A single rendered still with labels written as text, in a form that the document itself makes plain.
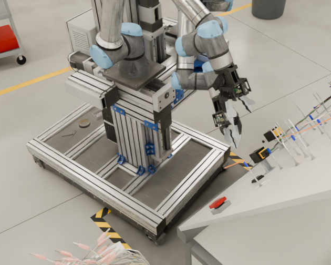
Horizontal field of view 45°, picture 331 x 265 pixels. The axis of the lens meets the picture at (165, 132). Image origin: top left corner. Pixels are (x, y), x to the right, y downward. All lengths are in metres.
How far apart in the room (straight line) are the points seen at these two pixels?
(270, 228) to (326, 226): 0.23
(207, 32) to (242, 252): 0.86
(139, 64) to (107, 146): 1.20
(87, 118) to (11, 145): 0.70
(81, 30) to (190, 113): 1.54
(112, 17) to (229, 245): 1.01
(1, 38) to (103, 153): 2.07
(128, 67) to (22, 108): 2.17
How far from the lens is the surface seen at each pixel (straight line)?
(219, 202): 1.36
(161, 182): 2.64
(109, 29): 1.65
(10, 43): 4.49
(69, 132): 3.14
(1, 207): 3.09
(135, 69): 1.87
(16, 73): 4.45
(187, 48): 1.38
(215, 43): 1.32
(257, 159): 1.49
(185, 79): 1.70
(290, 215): 1.79
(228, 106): 1.40
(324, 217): 1.82
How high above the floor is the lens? 2.20
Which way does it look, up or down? 42 degrees down
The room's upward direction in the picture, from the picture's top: 4 degrees counter-clockwise
